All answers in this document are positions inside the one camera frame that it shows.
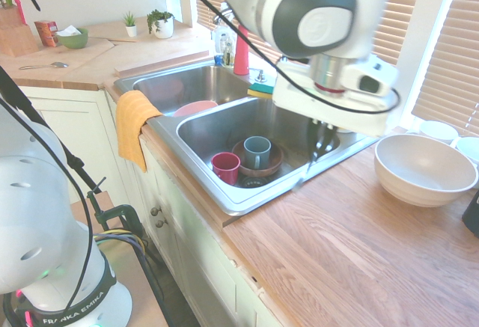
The clear dish soap bottle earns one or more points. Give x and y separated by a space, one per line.
224 48

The narrow wooden window blind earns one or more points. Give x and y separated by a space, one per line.
453 72

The stainless steel double sink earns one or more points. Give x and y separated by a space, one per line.
209 125

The trailing plant white pot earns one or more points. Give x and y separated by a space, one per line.
161 29

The black camera stand pole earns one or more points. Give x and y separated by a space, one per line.
37 117

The red cup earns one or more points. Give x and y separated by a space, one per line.
225 168

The large beige bowl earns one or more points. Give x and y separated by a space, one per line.
423 170

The wooden knife block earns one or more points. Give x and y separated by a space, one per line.
16 37

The wooden robot mounting board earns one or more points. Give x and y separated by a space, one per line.
131 289

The small white bowl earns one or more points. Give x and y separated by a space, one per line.
438 130
468 149

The green screw clamp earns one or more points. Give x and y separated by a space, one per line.
123 213

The black sink drain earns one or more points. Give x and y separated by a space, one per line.
253 182

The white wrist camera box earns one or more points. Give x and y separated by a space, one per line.
372 80

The small succulent white pot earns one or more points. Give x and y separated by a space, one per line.
130 27

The wide wooden window blind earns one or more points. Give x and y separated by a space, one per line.
406 5

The white crumpled paper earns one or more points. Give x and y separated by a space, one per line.
68 31

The green bowl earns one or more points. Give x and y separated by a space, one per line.
75 40

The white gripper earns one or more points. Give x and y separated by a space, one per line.
337 112

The pink tall bottle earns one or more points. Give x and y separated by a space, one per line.
241 55

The black appliance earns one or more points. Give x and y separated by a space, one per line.
472 214

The grey blue mug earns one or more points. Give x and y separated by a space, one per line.
258 153

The orange carton box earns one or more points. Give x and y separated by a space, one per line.
45 33

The metal cabinet knob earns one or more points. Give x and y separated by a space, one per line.
155 211
161 224

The orange dish cloth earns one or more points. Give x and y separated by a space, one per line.
131 125

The metal soap dispenser pump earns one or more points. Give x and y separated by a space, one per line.
260 77

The silver metal fork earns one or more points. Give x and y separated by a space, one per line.
304 177

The silver metal spoon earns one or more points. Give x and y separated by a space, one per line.
56 64

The white kitchen cabinet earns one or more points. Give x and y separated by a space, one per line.
194 252

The brown wooden bowl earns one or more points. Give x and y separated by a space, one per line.
275 164

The yellow green sponge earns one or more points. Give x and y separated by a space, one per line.
261 90

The pink plate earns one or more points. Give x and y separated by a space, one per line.
192 108

